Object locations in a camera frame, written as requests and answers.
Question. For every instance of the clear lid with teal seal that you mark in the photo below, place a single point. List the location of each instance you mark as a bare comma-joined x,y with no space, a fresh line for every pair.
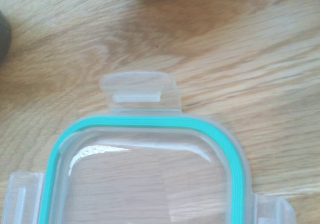
150,121

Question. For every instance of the black mug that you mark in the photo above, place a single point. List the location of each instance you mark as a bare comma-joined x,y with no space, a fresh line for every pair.
3,38

